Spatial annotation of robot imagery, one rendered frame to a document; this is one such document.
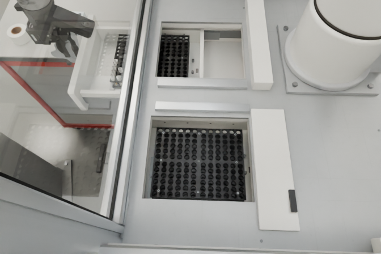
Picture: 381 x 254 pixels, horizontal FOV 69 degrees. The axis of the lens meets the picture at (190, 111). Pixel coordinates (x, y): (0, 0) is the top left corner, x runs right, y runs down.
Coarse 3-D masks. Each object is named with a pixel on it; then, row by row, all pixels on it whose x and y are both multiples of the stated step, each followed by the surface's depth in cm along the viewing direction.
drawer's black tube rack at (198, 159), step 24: (168, 144) 70; (192, 144) 70; (216, 144) 70; (240, 144) 70; (168, 168) 68; (192, 168) 68; (216, 168) 67; (240, 168) 70; (168, 192) 65; (192, 192) 65; (216, 192) 65; (240, 192) 68
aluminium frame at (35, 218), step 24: (144, 0) 80; (144, 24) 77; (144, 48) 73; (144, 72) 74; (120, 168) 59; (0, 192) 21; (24, 192) 24; (48, 192) 30; (120, 192) 56; (0, 216) 21; (24, 216) 25; (48, 216) 29; (72, 216) 33; (96, 216) 41; (120, 216) 54; (0, 240) 21; (24, 240) 24; (48, 240) 28; (72, 240) 33; (96, 240) 41; (120, 240) 55
